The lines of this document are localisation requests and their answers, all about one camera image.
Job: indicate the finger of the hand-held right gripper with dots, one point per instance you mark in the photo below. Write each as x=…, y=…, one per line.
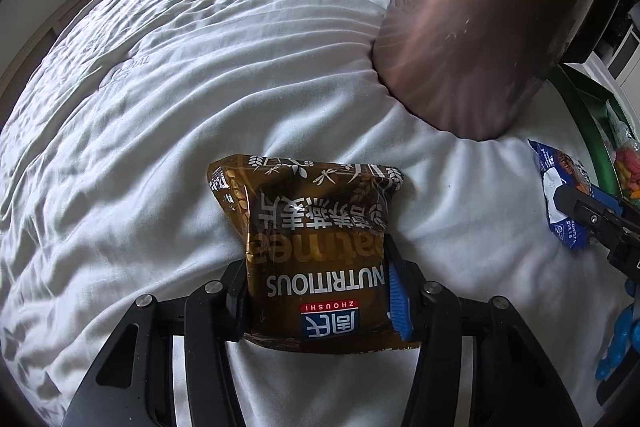
x=607, y=199
x=580, y=209

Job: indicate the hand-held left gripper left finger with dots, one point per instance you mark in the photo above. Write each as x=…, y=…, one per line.
x=235, y=307

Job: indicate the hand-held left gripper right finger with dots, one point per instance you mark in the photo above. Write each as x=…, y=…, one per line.
x=400, y=302

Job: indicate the yellow-green fruit snack bag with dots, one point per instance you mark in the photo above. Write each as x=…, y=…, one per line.
x=629, y=172

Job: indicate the green tray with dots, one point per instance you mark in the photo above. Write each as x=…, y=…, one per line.
x=597, y=142

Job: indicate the white and blue snack packet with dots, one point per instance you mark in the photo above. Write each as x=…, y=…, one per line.
x=620, y=124

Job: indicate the brown oatmeal snack packet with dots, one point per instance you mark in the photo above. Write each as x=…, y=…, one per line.
x=310, y=257

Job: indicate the person's right hand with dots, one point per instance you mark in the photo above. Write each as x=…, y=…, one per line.
x=622, y=337

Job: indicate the white wardrobe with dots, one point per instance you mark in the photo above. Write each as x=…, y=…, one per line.
x=625, y=52

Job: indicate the brown and black electric kettle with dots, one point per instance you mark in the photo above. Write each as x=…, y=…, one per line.
x=465, y=32

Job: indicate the bed with white sheet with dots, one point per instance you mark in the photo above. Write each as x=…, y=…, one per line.
x=200, y=82

